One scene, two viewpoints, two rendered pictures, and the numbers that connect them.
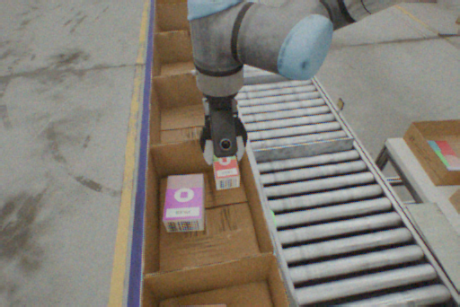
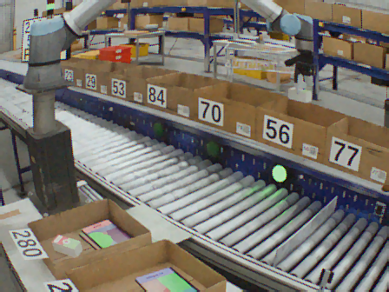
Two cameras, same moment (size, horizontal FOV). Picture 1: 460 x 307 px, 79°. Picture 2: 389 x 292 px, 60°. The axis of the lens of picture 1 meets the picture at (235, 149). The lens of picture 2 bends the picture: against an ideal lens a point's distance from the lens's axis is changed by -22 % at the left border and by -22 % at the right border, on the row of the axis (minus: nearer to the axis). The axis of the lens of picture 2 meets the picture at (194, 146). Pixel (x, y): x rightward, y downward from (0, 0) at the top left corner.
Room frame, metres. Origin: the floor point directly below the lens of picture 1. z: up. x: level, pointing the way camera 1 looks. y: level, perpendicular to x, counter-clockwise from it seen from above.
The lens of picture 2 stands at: (1.55, -1.32, 1.56)
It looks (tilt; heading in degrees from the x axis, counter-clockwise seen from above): 22 degrees down; 145
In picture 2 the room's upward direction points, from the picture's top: straight up
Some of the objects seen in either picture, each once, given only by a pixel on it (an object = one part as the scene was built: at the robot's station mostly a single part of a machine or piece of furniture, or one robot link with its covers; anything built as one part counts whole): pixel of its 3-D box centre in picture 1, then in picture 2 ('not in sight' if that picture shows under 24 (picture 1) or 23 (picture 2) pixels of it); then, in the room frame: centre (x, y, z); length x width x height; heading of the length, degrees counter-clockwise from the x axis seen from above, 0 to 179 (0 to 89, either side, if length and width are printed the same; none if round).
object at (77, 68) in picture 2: not in sight; (87, 73); (-1.50, -0.26, 0.96); 0.39 x 0.29 x 0.17; 10
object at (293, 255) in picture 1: (342, 246); (226, 204); (0.42, -0.37, 0.72); 0.52 x 0.05 x 0.05; 100
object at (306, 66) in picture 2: (220, 108); (305, 62); (0.47, 0.03, 1.29); 0.09 x 0.08 x 0.12; 10
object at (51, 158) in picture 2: not in sight; (51, 165); (0.05, -1.00, 0.91); 0.26 x 0.26 x 0.33; 6
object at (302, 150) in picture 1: (303, 151); (309, 229); (0.84, -0.30, 0.76); 0.46 x 0.01 x 0.09; 100
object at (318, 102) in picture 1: (279, 108); (379, 264); (1.19, -0.24, 0.72); 0.52 x 0.05 x 0.05; 100
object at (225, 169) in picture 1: (225, 166); (299, 95); (0.44, 0.03, 1.14); 0.10 x 0.06 x 0.05; 10
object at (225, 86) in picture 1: (217, 75); (304, 44); (0.46, 0.03, 1.38); 0.10 x 0.09 x 0.05; 100
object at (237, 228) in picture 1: (204, 207); (304, 128); (0.43, 0.09, 0.96); 0.39 x 0.29 x 0.17; 10
